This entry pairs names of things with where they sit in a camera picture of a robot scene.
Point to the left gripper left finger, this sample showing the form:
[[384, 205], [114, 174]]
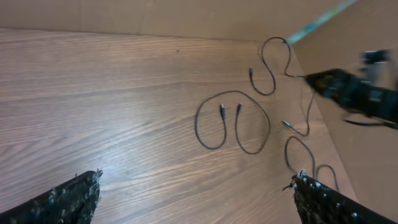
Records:
[[71, 202]]

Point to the cardboard back panel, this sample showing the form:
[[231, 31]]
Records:
[[210, 19]]

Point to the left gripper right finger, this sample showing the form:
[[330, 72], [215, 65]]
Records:
[[317, 203]]

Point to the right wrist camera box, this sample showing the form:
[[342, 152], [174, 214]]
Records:
[[372, 61]]

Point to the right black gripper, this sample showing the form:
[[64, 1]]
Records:
[[346, 89]]

